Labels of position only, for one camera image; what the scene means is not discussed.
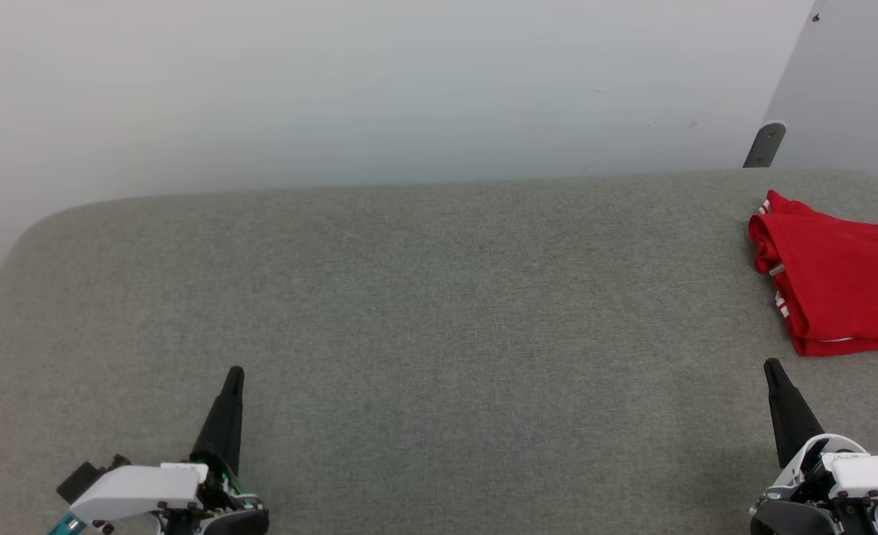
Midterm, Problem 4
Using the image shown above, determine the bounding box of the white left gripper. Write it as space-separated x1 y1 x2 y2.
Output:
46 366 271 535

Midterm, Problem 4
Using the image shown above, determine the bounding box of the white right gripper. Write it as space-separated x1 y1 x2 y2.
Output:
749 358 878 535

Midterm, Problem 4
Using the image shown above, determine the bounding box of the red and white t-shirt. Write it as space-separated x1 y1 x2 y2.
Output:
748 190 878 357

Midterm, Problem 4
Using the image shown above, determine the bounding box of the grey metal wall bracket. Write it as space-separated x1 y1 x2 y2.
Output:
742 122 787 169

